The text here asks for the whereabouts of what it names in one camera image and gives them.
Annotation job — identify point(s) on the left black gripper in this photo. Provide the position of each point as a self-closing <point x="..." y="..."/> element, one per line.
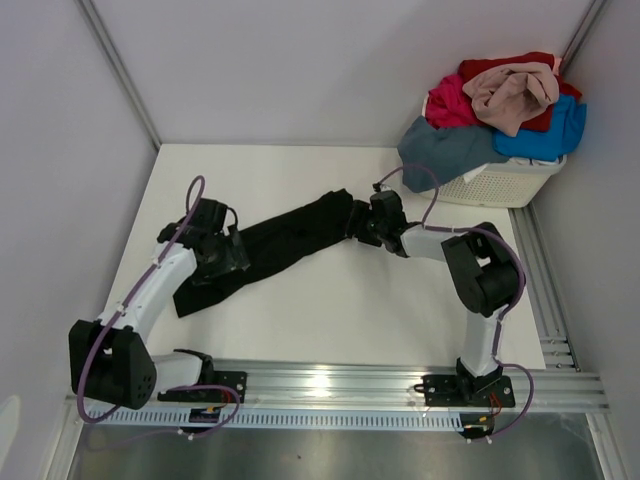
<point x="234" y="258"/>

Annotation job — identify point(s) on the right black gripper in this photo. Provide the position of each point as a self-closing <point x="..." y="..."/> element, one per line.
<point x="360" y="211"/>

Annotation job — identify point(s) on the black t shirt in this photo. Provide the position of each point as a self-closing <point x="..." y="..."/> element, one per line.
<point x="273" y="246"/>

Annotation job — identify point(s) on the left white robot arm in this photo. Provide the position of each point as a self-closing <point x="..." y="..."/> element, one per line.
<point x="109" y="359"/>

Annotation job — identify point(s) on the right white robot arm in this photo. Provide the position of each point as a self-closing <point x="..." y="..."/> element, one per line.
<point x="487" y="276"/>

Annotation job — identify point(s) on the grey blue t shirt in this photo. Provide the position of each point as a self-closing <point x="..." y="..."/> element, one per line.
<point x="438" y="156"/>

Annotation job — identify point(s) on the white laundry basket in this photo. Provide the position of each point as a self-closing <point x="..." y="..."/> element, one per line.
<point x="496" y="190"/>

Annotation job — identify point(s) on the magenta t shirt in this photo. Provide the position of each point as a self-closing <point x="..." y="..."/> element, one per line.
<point x="447" y="106"/>

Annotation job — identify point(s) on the beige pink t shirt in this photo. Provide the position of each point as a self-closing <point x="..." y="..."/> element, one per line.
<point x="506" y="96"/>

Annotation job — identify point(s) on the dark red t shirt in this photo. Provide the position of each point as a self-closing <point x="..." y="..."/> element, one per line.
<point x="472" y="67"/>

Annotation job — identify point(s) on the bright blue t shirt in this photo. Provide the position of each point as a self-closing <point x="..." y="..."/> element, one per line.
<point x="566" y="130"/>

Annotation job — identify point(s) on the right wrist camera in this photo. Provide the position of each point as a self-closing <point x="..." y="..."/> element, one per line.
<point x="382" y="188"/>

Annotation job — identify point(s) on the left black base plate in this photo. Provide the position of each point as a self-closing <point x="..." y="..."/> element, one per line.
<point x="212" y="386"/>

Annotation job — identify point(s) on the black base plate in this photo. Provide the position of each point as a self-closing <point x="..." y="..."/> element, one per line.
<point x="212" y="386"/>
<point x="440" y="390"/>

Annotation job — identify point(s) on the aluminium mounting rail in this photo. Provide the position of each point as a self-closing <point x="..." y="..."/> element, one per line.
<point x="296" y="385"/>

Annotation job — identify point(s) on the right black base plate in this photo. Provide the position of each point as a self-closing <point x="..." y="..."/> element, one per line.
<point x="440" y="390"/>

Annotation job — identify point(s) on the white slotted cable duct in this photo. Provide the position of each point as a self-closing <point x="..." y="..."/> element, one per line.
<point x="287" y="419"/>

